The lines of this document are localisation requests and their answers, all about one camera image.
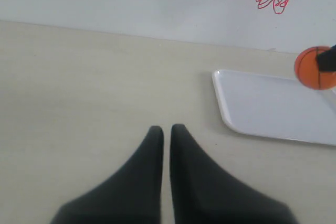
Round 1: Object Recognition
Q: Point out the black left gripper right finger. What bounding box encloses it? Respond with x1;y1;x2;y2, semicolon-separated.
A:
170;124;298;223

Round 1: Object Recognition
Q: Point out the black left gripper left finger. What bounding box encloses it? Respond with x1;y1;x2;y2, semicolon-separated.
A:
52;126;164;223

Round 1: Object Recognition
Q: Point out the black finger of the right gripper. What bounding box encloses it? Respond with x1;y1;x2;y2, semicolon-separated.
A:
317;45;336;72

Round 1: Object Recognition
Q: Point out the small orange basketball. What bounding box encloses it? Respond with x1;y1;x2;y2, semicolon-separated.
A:
294;46;335;90

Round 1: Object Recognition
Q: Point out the white plastic tray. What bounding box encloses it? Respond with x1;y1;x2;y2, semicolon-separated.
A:
212;69;335;146

